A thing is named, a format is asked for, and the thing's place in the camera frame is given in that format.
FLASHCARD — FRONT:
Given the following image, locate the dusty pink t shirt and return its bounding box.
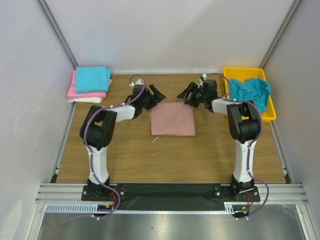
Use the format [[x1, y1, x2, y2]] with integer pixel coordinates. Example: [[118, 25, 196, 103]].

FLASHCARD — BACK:
[[149, 102, 196, 137]]

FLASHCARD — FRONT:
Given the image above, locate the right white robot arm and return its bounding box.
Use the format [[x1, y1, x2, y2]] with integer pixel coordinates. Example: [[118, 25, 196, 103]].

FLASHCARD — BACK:
[[177, 79, 263, 201]]

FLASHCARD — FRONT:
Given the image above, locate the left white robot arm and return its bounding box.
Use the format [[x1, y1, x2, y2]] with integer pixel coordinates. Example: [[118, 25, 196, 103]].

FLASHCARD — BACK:
[[79, 82, 166, 200]]

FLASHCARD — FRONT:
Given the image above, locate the yellow plastic bin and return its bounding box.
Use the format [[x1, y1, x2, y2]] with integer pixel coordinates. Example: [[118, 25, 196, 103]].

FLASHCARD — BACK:
[[223, 67, 277, 123]]

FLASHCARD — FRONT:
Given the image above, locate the teal crumpled t shirt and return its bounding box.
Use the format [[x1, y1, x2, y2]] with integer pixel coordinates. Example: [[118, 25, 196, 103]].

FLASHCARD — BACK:
[[228, 78, 272, 114]]

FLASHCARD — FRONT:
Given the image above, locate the folded white t shirt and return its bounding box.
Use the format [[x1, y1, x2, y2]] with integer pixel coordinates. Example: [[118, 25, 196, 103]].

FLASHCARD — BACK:
[[68, 97, 104, 104]]

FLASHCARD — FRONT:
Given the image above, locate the folded teal t shirt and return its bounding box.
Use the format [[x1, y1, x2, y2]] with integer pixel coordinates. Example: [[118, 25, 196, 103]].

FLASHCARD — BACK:
[[75, 66, 113, 94]]

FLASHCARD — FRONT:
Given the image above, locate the folded pink t shirt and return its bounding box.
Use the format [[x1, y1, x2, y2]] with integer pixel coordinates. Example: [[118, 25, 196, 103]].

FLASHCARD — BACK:
[[67, 70, 107, 98]]

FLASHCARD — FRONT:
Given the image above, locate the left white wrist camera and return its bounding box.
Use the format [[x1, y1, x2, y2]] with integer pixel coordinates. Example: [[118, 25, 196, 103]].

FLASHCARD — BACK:
[[129, 78, 145, 88]]

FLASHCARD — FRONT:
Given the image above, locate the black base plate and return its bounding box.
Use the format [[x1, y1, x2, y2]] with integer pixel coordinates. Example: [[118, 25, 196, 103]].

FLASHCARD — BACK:
[[81, 183, 261, 211]]

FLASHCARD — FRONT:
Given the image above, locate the aluminium frame rail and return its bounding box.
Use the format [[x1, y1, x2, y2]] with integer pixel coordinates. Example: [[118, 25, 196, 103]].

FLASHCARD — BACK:
[[36, 0, 78, 69]]

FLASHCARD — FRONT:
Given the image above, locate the grey slotted cable duct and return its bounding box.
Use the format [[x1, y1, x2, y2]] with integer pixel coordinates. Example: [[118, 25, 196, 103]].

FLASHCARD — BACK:
[[46, 203, 114, 214]]

